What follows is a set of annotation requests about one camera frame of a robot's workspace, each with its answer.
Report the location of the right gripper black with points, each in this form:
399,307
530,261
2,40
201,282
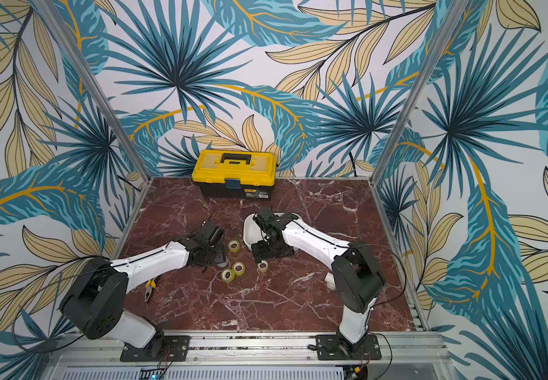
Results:
264,248

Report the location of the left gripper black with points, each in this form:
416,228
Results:
220,258

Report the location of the yellow tape roll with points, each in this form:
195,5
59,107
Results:
227,275
262,267
234,246
238,268

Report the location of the white plastic storage box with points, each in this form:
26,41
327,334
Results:
252,232

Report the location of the yellow tape roll bottom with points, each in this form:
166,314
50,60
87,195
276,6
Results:
227,275

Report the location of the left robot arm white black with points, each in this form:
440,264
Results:
95,301

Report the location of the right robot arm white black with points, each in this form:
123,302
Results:
356,274

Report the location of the white pipe fitting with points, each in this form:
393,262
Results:
330,282

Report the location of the yellow black toolbox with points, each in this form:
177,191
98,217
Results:
228,174

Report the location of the yellow handled pliers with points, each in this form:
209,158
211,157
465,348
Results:
150,286

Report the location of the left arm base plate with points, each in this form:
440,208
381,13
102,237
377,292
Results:
161,348

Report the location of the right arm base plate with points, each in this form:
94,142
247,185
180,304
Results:
334,347

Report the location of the aluminium front rail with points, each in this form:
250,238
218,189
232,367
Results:
268,348

